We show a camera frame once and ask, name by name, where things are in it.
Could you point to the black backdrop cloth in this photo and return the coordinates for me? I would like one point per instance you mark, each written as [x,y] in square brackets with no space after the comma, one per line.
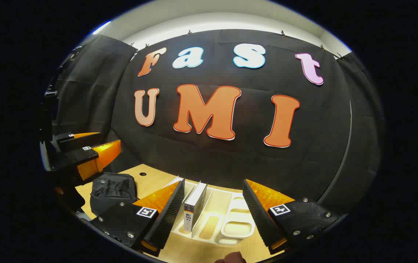
[230,160]

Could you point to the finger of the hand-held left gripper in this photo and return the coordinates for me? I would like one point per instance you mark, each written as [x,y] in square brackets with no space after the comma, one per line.
[71,159]
[73,142]

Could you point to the grey portrait cover book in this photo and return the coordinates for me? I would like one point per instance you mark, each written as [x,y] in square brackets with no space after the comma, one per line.
[194,204]

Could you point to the white bookshelf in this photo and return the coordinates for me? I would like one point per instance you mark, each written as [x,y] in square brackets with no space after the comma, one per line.
[236,226]

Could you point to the black schoolbag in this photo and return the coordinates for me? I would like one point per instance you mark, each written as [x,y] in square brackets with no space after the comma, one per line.
[112,191]

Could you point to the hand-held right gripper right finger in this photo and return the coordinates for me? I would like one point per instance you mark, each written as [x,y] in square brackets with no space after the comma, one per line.
[258,215]

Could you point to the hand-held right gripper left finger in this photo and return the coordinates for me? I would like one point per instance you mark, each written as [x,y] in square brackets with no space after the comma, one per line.
[168,215]

